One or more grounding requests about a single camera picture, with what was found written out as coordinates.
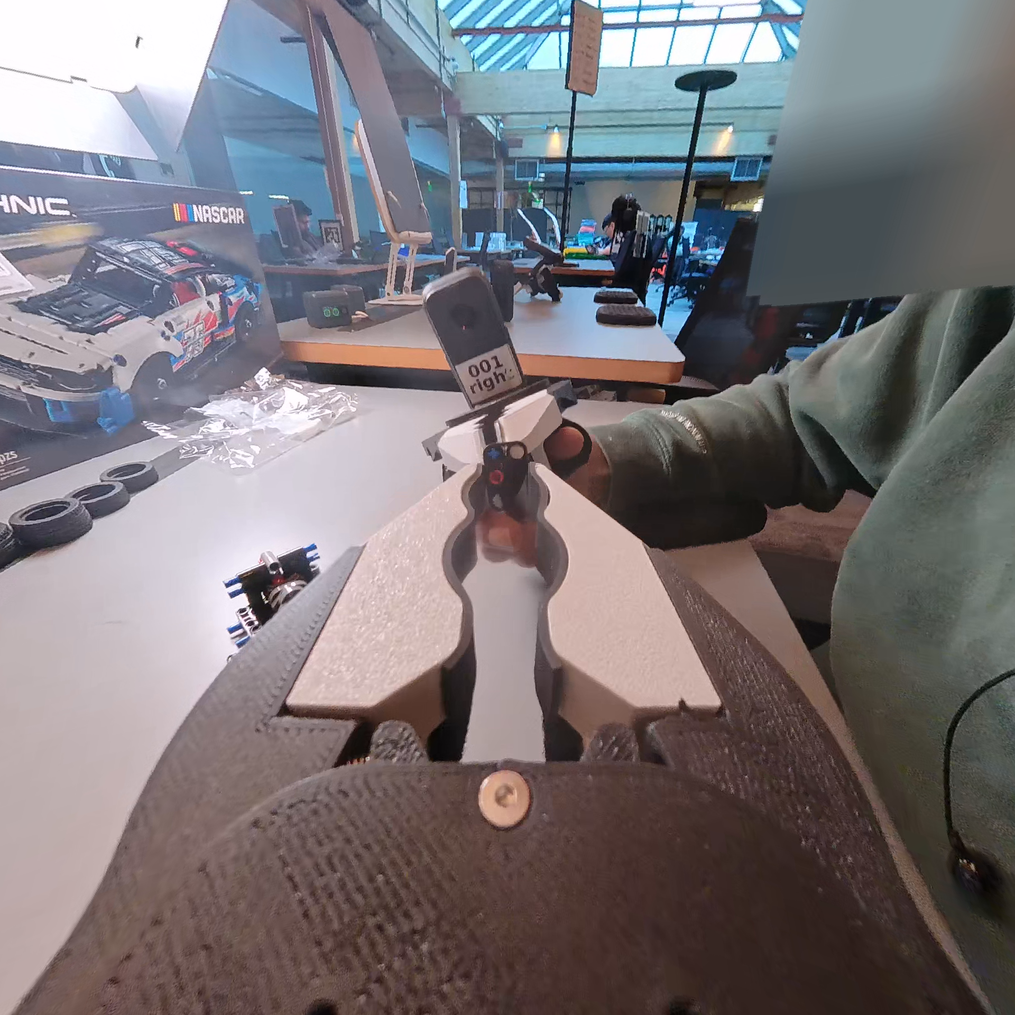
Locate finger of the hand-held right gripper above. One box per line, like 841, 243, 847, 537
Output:
438, 416, 509, 566
503, 392, 566, 566

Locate black mesh office chair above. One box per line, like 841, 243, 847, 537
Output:
674, 218, 766, 390

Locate black floor lamp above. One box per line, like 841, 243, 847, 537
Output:
654, 70, 739, 326

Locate grey desk with wooden edge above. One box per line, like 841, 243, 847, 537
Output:
278, 284, 687, 387

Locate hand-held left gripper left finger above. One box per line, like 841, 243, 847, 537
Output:
285, 464, 485, 739

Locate black charger case green lights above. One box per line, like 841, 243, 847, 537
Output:
303, 285, 367, 330

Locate person's right forearm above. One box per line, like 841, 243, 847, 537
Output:
590, 313, 921, 550

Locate black cable with earbud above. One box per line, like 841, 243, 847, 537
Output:
942, 670, 1015, 901

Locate crumpled clear plastic bag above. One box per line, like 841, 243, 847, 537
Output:
143, 371, 358, 470

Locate hanging paper sign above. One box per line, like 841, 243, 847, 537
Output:
559, 0, 606, 239

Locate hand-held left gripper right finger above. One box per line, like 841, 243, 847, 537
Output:
533, 464, 723, 742

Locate lego set box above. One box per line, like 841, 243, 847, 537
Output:
0, 0, 283, 493

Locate black triangular lego piece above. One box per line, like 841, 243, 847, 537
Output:
481, 438, 530, 518

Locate person's green sweatshirt torso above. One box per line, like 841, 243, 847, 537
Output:
825, 287, 1015, 1015

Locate white desk stand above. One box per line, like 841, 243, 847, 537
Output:
354, 119, 434, 307

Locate person's right hand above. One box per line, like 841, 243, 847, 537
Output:
546, 424, 613, 526

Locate lego car chassis assembly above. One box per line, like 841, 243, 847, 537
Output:
224, 541, 322, 645

